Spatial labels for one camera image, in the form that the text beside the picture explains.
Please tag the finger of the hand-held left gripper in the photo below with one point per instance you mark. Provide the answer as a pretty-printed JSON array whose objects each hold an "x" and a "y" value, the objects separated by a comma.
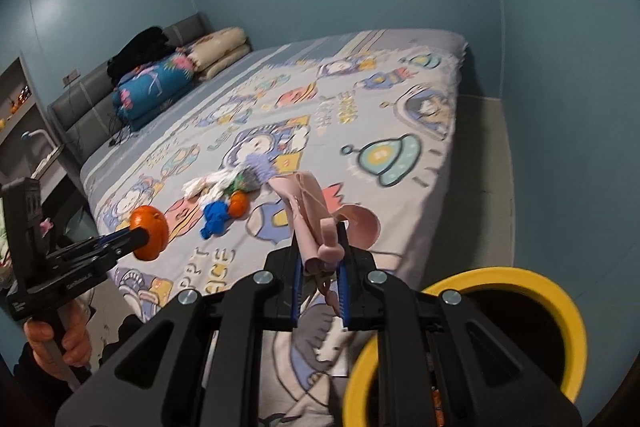
[
  {"x": 112, "y": 237},
  {"x": 120, "y": 249}
]

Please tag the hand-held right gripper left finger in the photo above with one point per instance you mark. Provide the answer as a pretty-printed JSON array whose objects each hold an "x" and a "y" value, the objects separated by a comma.
[{"x": 296, "y": 287}]

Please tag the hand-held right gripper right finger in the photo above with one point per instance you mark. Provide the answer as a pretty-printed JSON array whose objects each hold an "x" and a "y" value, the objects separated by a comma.
[{"x": 343, "y": 297}]

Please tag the orange tangerine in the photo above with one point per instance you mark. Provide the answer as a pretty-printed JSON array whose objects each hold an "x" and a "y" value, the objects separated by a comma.
[
  {"x": 148, "y": 232},
  {"x": 238, "y": 205}
]

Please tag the blue plastic bag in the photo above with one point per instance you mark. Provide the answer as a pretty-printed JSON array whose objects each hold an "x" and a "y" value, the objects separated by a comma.
[{"x": 216, "y": 214}]

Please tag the white green wrapper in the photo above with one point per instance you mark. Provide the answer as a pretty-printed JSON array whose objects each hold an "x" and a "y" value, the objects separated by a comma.
[{"x": 242, "y": 183}]

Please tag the small purple foam net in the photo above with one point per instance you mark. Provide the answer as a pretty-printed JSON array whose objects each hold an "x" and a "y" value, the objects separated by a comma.
[{"x": 259, "y": 167}]

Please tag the yellow rimmed trash bin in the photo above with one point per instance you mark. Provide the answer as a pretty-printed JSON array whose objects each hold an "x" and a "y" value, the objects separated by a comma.
[{"x": 500, "y": 277}]

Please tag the person's left forearm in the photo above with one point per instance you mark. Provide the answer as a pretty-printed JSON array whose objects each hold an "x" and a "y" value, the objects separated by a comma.
[{"x": 35, "y": 387}]

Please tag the person's left hand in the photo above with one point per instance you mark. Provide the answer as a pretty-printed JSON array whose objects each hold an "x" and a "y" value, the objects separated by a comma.
[{"x": 77, "y": 337}]

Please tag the pink clothes pile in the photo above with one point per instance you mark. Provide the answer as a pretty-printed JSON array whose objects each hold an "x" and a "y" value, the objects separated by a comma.
[{"x": 46, "y": 223}]

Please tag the green wastebasket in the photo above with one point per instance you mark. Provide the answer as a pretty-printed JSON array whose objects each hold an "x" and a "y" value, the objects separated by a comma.
[{"x": 82, "y": 222}]

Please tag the white shelf unit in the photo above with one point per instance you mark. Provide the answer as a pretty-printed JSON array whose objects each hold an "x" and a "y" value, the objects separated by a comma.
[{"x": 20, "y": 147}]

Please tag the white desk lamp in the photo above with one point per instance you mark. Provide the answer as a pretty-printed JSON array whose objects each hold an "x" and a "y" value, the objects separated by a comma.
[{"x": 35, "y": 134}]

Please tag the grey padded headboard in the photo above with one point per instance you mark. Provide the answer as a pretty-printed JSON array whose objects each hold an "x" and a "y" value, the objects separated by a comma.
[{"x": 85, "y": 107}]

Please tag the blue floral folded quilt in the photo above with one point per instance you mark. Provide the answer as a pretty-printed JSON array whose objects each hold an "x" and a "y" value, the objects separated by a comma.
[{"x": 155, "y": 92}]

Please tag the colourful figurines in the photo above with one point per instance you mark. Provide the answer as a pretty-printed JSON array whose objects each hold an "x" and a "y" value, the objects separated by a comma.
[{"x": 22, "y": 94}]

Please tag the bed with cartoon sheet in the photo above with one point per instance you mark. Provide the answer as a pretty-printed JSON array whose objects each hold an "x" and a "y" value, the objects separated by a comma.
[{"x": 350, "y": 117}]

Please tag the black folded clothes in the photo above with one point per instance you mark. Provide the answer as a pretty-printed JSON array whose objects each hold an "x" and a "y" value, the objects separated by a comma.
[{"x": 140, "y": 52}]

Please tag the beige folded quilt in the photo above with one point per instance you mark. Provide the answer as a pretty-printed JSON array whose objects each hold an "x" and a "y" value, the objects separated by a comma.
[{"x": 220, "y": 49}]

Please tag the wall socket panel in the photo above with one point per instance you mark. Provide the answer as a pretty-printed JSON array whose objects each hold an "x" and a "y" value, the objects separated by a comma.
[{"x": 71, "y": 77}]

